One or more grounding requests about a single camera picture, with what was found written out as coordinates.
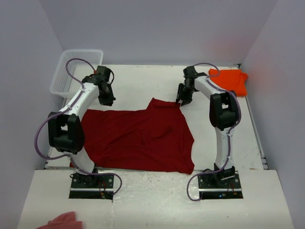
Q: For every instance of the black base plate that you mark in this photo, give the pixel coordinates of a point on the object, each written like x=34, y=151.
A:
x=91, y=187
x=214, y=186

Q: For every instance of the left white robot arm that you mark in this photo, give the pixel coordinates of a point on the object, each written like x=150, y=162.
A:
x=65, y=131

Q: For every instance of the white plastic basket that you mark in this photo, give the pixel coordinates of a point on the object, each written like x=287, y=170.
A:
x=79, y=63

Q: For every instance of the folded orange t shirt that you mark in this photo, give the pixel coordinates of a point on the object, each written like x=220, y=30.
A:
x=233, y=79

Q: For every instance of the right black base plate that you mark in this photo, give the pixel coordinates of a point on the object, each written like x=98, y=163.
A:
x=214, y=186

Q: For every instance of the pink cloth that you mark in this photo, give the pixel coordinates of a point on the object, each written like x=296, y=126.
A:
x=64, y=221

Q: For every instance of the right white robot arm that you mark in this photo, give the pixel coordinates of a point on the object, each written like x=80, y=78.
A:
x=224, y=115

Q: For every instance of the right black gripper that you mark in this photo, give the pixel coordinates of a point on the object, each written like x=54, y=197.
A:
x=181, y=96

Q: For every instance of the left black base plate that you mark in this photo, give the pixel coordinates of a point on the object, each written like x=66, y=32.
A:
x=91, y=187

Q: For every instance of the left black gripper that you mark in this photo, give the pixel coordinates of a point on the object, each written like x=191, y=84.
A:
x=108, y=101

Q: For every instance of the dark red t shirt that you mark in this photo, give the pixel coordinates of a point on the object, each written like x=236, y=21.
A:
x=154, y=139

